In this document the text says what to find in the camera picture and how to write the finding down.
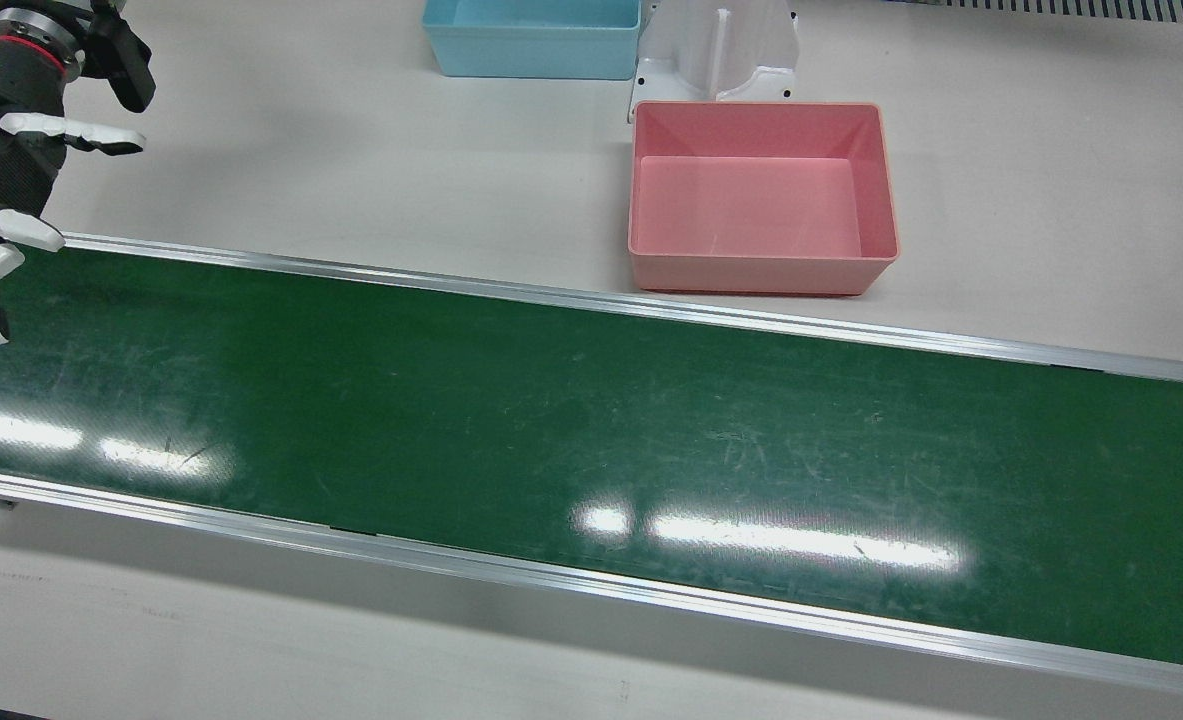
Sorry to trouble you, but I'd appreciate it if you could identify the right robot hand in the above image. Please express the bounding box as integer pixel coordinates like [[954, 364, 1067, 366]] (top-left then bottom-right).
[[0, 36, 147, 351]]

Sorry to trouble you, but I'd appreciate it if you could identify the light blue plastic box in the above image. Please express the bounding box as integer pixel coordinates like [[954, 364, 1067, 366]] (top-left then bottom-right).
[[421, 0, 644, 81]]

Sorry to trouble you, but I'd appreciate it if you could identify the pink plastic box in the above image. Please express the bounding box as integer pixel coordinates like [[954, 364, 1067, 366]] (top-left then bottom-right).
[[627, 100, 900, 297]]

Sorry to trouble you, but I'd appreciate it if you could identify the green conveyor belt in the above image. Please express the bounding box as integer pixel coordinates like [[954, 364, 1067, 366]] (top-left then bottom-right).
[[0, 232, 1183, 701]]

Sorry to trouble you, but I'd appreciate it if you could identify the black ribbed grille panel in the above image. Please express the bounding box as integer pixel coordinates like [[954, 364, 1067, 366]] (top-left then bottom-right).
[[891, 0, 1183, 26]]

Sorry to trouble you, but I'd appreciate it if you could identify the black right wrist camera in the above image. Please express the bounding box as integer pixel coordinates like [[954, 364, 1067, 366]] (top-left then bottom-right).
[[79, 0, 157, 113]]

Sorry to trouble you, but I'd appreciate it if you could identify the white pedestal column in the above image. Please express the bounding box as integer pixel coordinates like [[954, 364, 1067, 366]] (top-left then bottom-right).
[[627, 0, 802, 123]]

